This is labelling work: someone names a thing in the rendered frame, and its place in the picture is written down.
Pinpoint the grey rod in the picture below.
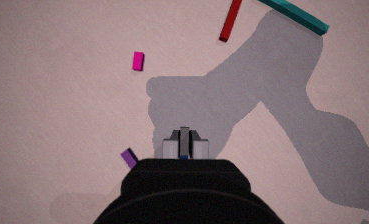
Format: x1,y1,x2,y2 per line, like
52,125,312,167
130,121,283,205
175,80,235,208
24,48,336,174
180,127,189,156

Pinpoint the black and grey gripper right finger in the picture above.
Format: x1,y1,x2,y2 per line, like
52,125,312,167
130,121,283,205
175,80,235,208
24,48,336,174
189,130,209,159

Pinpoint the small magenta block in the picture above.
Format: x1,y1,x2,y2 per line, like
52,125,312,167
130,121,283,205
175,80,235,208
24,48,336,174
132,52,145,71

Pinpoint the red rod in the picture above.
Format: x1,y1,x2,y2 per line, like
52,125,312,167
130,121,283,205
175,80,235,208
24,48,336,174
219,0,242,43

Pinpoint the purple rod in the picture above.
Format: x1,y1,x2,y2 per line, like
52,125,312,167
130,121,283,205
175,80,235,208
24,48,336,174
120,148,139,169

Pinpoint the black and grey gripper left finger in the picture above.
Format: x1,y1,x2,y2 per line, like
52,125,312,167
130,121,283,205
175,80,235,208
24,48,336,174
162,130,180,159

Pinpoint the turquoise rod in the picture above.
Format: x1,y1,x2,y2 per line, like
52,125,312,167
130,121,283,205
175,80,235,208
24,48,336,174
258,0,330,36

